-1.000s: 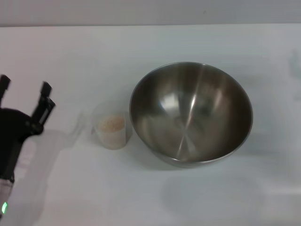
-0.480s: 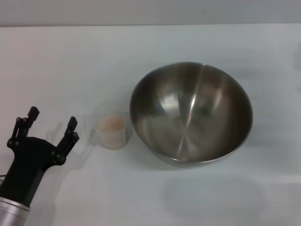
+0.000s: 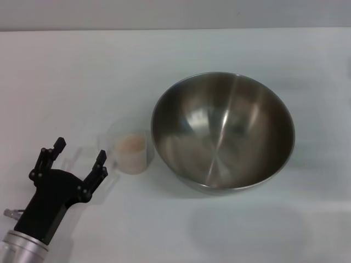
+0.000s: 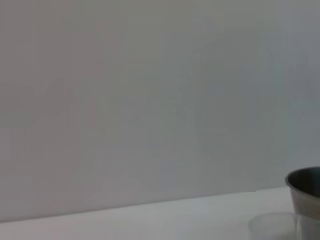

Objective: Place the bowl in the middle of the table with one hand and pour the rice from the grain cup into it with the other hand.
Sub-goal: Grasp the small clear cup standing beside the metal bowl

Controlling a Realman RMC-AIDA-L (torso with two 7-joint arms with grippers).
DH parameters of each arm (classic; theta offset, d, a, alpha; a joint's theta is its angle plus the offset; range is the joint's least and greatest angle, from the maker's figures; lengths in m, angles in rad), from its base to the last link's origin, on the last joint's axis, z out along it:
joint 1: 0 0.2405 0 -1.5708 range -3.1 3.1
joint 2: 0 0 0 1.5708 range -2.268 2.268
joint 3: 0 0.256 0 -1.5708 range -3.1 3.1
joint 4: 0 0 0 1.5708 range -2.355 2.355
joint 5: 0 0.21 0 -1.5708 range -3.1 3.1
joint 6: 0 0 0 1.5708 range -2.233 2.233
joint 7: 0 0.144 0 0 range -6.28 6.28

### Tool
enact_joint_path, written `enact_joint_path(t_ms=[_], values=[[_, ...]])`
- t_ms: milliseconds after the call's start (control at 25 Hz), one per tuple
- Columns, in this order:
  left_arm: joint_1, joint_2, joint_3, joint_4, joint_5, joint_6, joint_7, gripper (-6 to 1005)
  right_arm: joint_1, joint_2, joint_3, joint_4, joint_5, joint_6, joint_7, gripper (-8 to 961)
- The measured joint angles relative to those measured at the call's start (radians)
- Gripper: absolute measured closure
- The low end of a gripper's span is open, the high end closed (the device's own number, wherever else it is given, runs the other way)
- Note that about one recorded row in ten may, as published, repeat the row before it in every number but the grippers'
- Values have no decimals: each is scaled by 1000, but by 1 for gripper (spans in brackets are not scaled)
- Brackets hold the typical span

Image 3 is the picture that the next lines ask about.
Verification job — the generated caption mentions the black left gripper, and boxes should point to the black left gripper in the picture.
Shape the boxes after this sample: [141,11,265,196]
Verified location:
[13,137,109,246]

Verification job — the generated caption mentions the clear plastic measuring cup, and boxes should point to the clear plastic measuring cup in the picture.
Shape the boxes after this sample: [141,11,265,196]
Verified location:
[64,117,156,192]

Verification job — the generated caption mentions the pile of white rice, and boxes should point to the pile of white rice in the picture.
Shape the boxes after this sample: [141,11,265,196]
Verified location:
[114,133,148,173]

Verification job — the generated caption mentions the stainless steel mixing bowl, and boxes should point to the stainless steel mixing bowl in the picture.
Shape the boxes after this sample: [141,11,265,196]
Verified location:
[150,71,296,196]

